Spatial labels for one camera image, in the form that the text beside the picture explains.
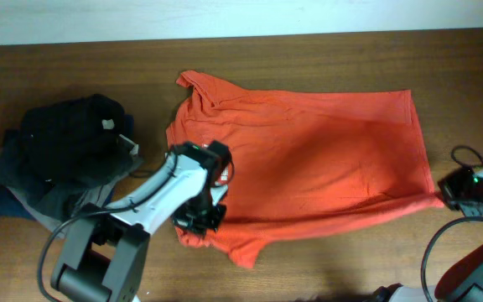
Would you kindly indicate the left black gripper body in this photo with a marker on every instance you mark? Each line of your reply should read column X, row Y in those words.
column 200, row 216

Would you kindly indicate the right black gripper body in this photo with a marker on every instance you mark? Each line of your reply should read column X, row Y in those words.
column 471, row 196

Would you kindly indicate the red orange t-shirt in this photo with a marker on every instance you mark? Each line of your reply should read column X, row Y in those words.
column 305, row 164

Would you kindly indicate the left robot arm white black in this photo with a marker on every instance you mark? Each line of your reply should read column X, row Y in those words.
column 105, row 249

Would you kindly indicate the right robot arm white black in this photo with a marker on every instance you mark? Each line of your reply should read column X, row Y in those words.
column 461, row 282

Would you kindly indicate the black folded garment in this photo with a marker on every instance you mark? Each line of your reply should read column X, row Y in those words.
column 76, row 141

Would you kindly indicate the grey folded garment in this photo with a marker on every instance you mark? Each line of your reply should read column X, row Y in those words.
column 51, row 203

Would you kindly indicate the navy blue folded garment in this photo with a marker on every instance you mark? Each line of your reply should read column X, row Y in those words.
column 10, row 206

